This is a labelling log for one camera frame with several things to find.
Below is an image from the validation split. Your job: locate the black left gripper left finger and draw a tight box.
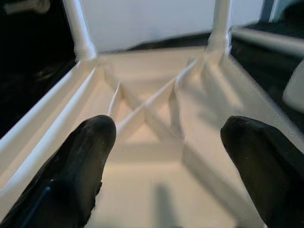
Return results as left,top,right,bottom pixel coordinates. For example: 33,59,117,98
0,115,117,228

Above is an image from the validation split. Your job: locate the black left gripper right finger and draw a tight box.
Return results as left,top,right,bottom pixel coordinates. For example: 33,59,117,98
220,115,304,228

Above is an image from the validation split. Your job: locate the white plastic table top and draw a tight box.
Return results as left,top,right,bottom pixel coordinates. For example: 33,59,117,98
0,45,304,228

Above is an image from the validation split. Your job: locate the black plastic table sheet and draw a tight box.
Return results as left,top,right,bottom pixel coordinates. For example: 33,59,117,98
0,21,304,141

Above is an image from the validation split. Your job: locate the black door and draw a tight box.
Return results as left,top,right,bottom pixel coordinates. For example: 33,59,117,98
0,0,76,72

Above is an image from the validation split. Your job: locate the black wall trim strip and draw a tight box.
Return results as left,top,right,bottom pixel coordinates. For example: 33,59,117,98
260,0,276,23

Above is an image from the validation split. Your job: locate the metal door handle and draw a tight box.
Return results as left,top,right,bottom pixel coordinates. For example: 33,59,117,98
3,0,51,14

